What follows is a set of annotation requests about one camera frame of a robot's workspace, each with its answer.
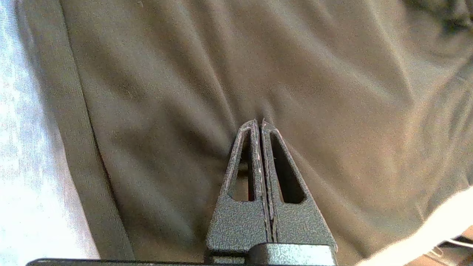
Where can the blue bed sheet mattress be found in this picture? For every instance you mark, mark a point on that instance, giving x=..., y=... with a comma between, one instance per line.
x=29, y=166

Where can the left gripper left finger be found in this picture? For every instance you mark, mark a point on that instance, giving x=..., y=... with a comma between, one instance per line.
x=238, y=225

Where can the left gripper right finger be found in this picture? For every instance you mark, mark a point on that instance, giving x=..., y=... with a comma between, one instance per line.
x=299, y=225

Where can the black printed t-shirt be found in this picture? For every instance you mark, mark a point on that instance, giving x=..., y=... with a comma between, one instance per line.
x=258, y=74

